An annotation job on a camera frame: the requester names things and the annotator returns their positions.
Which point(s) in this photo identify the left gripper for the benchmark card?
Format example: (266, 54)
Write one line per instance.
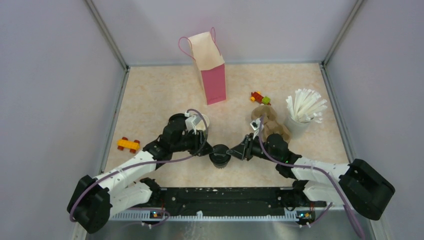
(197, 140)

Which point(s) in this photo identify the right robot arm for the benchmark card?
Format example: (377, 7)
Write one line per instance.
(356, 184)

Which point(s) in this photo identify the brown pulp cup carrier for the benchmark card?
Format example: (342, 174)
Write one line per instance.
(271, 125)

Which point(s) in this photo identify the white cup of straws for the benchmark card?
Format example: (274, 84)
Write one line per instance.
(304, 107)

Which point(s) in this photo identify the yellow red toy car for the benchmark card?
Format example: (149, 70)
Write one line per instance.
(125, 143)

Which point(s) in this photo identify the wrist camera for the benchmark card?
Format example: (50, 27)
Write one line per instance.
(190, 121)
(256, 124)

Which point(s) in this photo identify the pink paper bag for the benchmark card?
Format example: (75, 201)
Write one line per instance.
(209, 63)

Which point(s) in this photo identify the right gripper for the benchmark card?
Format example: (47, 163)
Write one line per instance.
(241, 151)

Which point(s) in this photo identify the black paper cup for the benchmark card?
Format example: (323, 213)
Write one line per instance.
(220, 162)

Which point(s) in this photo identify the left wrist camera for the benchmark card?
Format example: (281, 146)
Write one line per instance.
(190, 121)

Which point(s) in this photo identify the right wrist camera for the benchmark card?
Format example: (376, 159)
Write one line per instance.
(256, 124)

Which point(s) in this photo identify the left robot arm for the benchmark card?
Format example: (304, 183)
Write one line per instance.
(96, 199)

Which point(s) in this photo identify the red yellow green toy blocks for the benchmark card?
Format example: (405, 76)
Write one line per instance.
(256, 96)

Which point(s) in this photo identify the green paper cup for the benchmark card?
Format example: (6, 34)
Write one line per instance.
(201, 124)

